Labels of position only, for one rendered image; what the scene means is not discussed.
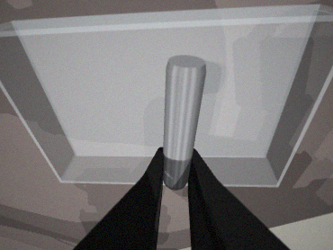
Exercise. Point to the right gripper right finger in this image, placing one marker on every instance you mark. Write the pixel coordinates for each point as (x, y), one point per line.
(218, 220)

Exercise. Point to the steel peg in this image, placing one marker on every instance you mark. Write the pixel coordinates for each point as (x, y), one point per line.
(185, 76)

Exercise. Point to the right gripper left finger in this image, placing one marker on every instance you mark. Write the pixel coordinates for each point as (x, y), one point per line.
(132, 223)

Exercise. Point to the grey shallow tray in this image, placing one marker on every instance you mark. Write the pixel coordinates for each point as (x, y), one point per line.
(94, 102)

